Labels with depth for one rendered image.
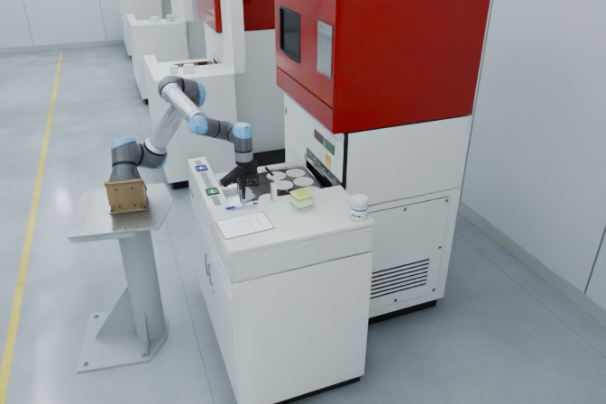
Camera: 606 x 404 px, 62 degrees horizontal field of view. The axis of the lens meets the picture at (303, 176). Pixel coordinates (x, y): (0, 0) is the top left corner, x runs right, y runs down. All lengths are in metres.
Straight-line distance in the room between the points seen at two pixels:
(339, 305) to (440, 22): 1.31
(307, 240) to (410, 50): 0.94
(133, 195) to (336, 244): 1.01
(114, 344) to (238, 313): 1.11
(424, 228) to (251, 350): 1.12
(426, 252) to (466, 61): 1.04
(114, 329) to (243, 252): 1.32
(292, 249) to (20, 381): 1.66
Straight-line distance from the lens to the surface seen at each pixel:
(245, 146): 2.07
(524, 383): 2.97
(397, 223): 2.67
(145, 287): 2.81
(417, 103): 2.42
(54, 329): 3.32
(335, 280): 2.20
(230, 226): 2.08
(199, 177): 2.51
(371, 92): 2.28
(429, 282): 3.05
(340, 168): 2.37
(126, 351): 3.02
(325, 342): 2.41
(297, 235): 2.01
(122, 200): 2.55
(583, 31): 3.22
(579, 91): 3.24
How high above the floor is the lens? 2.08
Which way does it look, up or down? 27 degrees down
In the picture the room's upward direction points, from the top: straight up
